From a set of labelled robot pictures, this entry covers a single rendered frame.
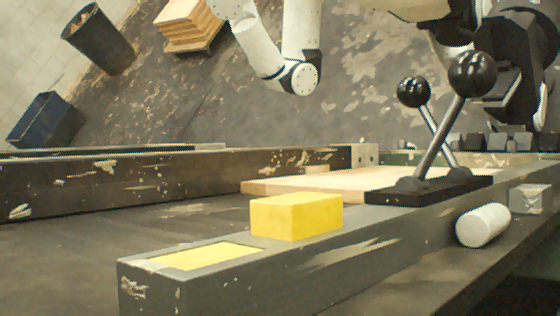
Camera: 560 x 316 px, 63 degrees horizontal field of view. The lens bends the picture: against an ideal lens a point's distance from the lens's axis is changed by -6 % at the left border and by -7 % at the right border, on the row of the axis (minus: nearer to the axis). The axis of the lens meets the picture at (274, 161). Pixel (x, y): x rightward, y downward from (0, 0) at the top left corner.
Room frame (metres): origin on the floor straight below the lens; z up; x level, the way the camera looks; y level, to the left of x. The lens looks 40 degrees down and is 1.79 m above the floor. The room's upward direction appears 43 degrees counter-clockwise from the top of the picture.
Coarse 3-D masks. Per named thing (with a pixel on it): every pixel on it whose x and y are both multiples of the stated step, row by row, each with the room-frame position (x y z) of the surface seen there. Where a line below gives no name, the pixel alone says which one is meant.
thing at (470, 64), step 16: (464, 64) 0.24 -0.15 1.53; (480, 64) 0.23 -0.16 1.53; (448, 80) 0.25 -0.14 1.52; (464, 80) 0.23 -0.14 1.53; (480, 80) 0.23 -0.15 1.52; (496, 80) 0.23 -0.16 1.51; (464, 96) 0.24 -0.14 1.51; (480, 96) 0.23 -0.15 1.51; (448, 112) 0.24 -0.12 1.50; (448, 128) 0.24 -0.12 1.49; (432, 144) 0.24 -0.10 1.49; (432, 160) 0.24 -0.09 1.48; (416, 176) 0.24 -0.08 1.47
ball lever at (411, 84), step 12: (408, 84) 0.36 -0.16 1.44; (420, 84) 0.36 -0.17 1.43; (408, 96) 0.36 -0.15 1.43; (420, 96) 0.35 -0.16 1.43; (408, 108) 0.36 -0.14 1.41; (420, 108) 0.35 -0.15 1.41; (432, 120) 0.33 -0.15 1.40; (432, 132) 0.33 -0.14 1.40; (444, 144) 0.31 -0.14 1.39; (444, 156) 0.31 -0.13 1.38; (456, 168) 0.29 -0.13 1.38; (468, 168) 0.29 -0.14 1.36
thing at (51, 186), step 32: (0, 160) 0.54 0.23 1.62; (32, 160) 0.55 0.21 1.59; (64, 160) 0.56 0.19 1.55; (96, 160) 0.57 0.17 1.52; (128, 160) 0.59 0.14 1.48; (160, 160) 0.60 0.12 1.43; (192, 160) 0.62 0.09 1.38; (224, 160) 0.64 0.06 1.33; (256, 160) 0.66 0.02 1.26; (288, 160) 0.69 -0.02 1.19; (320, 160) 0.72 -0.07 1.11; (352, 160) 0.76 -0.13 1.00; (0, 192) 0.52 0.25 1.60; (32, 192) 0.53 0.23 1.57; (64, 192) 0.54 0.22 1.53; (96, 192) 0.55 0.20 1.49; (128, 192) 0.57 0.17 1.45; (160, 192) 0.58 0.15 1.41; (192, 192) 0.60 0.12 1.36; (224, 192) 0.62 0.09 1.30
